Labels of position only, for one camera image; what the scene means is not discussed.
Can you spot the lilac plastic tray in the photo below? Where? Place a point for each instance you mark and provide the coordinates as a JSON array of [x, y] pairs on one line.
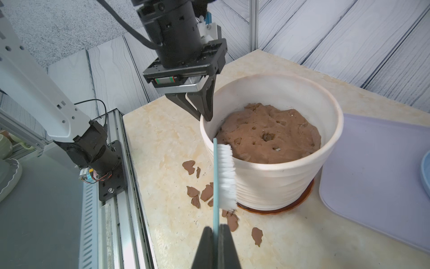
[[373, 178]]

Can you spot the blue round plate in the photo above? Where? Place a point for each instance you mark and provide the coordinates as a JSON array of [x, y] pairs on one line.
[[425, 173]]

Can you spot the white ceramic pot with soil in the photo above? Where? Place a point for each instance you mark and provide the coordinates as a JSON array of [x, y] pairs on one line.
[[282, 129]]

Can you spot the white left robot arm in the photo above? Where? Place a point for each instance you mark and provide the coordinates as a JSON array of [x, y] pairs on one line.
[[190, 55]]

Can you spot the grey scalloped plate off table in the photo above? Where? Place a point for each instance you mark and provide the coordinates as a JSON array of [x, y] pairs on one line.
[[11, 172]]

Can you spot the small brown mud flake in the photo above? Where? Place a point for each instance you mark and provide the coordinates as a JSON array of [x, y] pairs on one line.
[[195, 201]]

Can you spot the teal scrub brush white bristles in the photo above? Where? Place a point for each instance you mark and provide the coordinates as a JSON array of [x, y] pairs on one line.
[[224, 187]]

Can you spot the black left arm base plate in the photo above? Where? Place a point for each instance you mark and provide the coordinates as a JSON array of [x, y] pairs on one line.
[[113, 179]]

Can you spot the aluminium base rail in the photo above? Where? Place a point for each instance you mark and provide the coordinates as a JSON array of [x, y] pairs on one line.
[[114, 234]]

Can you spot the aluminium left corner post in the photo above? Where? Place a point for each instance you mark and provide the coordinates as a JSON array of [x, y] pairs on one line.
[[253, 21]]

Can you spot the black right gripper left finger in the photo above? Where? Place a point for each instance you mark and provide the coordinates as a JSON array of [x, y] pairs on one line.
[[204, 257]]

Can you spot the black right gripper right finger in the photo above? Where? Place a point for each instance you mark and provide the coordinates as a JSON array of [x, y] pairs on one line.
[[227, 257]]

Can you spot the large brown mud flake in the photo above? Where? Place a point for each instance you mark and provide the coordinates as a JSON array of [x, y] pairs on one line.
[[232, 220]]

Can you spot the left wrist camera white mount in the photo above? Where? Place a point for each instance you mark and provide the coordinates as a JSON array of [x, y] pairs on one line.
[[209, 31]]

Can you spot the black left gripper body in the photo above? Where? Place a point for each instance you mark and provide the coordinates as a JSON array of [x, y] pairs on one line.
[[189, 77]]

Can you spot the terracotta saucer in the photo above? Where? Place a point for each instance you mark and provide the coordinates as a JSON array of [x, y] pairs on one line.
[[290, 207]]

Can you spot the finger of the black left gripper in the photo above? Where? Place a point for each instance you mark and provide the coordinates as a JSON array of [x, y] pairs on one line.
[[181, 100], [201, 95]]

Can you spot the pale green bowl off table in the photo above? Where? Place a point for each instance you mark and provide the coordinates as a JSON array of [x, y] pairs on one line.
[[6, 147]]

